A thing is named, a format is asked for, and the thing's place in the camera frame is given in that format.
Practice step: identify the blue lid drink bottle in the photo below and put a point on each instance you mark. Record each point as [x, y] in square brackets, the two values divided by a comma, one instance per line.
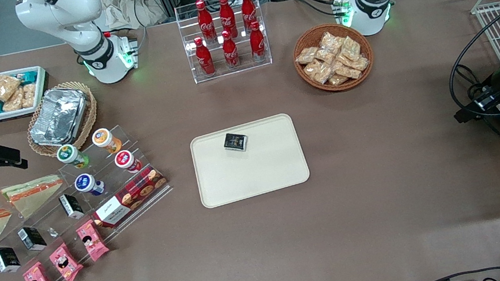
[86, 183]

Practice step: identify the beige puffed snack packet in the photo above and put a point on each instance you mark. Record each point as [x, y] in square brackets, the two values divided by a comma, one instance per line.
[338, 79]
[351, 48]
[29, 96]
[330, 41]
[3, 87]
[306, 55]
[347, 71]
[14, 102]
[360, 63]
[318, 72]

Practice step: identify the silver foil container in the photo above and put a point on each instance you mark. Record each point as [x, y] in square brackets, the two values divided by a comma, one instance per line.
[58, 115]

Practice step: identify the crumpled beige cloth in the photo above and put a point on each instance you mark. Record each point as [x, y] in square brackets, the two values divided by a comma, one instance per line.
[126, 7]

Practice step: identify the red cola bottle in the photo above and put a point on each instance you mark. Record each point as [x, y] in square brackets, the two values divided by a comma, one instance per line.
[227, 15]
[248, 9]
[205, 60]
[205, 20]
[257, 45]
[230, 54]

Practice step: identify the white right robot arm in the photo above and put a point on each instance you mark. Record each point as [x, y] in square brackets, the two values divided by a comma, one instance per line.
[78, 22]

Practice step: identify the clear acrylic bottle rack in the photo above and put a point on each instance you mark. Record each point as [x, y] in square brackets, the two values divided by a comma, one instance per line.
[244, 69]

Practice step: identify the green lid drink bottle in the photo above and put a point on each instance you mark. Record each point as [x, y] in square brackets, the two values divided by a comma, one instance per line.
[70, 155]

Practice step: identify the oval tan wicker basket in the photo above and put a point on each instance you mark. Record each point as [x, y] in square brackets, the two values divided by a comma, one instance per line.
[89, 110]

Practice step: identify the round brown wicker basket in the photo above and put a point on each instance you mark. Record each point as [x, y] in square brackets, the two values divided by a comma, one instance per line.
[308, 82]

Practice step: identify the red cookie box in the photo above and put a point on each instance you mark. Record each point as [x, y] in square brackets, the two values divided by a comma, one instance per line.
[132, 195]

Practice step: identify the clear acrylic tiered stand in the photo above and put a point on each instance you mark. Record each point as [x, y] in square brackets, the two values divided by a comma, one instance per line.
[105, 167]

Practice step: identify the red lid drink bottle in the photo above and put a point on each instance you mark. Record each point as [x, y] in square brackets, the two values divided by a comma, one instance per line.
[125, 160]

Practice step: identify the white rectangular plastic bin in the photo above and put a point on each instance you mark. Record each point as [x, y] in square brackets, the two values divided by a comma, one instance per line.
[41, 80]

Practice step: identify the beige plastic serving tray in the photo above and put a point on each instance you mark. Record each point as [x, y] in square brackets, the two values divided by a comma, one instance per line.
[255, 174]

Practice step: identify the small teal snack packet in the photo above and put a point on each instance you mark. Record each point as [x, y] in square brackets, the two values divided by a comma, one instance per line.
[29, 77]

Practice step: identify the orange lid drink bottle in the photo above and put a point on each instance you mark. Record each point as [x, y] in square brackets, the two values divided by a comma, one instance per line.
[105, 140]

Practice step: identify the small black snack box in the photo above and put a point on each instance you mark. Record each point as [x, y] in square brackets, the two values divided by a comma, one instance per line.
[71, 206]
[235, 141]
[6, 259]
[31, 238]

